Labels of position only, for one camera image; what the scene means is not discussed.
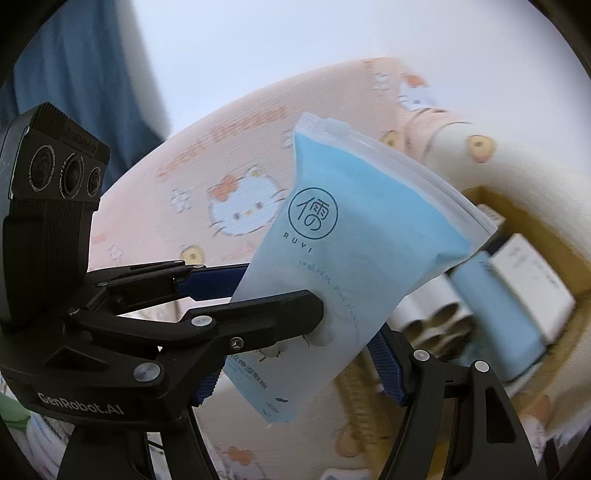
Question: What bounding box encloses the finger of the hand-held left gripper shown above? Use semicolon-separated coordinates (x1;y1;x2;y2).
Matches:
68;290;325;370
85;260;252;315

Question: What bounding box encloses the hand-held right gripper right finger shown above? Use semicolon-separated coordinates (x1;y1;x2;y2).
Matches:
368;324;541;480

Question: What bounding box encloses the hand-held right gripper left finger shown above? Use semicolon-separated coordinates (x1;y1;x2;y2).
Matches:
58;364;227;480

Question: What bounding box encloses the light blue pouch packet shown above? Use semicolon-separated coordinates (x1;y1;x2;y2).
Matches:
223;112;497;424

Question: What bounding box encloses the cardboard box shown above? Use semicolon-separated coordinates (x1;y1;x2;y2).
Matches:
337;185;591;462

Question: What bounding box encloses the white paper tube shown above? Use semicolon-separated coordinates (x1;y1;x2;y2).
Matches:
425;277;462;326
401;291;430;340
450;300;476;333
418;330;451;358

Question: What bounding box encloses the light blue box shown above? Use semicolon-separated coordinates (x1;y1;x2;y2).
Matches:
450;251;546;384

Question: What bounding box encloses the pink printed blanket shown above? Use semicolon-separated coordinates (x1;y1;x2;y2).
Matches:
88;58;591;480

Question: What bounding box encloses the green cloth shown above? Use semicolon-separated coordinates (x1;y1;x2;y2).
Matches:
0;394;33;428

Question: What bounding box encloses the white box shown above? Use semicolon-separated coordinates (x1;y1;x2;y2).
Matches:
489;233;578;344

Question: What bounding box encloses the blue curtain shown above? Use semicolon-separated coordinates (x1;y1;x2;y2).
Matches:
9;0;171;181

